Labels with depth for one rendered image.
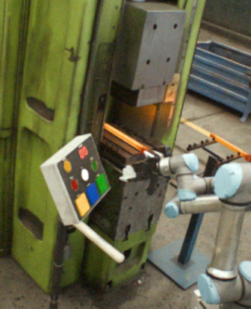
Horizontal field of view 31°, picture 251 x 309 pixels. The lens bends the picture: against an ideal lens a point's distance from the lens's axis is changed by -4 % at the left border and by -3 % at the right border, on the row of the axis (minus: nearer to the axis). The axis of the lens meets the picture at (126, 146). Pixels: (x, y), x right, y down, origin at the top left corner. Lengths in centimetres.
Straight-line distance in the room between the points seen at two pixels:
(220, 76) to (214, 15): 521
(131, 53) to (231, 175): 93
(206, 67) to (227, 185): 480
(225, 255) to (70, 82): 107
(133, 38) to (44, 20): 49
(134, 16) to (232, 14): 885
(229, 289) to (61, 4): 150
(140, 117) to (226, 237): 136
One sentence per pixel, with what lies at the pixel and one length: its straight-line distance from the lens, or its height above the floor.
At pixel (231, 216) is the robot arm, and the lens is 162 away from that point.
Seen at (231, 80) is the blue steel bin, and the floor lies 44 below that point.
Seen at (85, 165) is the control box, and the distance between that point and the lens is 206.
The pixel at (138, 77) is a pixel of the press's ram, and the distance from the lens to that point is 226.
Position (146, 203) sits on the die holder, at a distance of 271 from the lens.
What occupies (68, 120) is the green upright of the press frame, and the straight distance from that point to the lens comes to 226.
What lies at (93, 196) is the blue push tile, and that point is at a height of 100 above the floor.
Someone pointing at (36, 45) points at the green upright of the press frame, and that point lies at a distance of 247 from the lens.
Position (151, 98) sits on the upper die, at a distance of 239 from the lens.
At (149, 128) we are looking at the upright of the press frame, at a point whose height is 100.
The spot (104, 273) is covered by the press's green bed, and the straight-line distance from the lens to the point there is 289.
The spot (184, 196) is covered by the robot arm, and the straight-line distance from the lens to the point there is 192.
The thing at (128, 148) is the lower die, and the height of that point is 99.
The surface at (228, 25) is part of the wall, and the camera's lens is 1107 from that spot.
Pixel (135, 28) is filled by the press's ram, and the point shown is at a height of 166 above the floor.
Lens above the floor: 214
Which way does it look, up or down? 27 degrees down
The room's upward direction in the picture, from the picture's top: 11 degrees clockwise
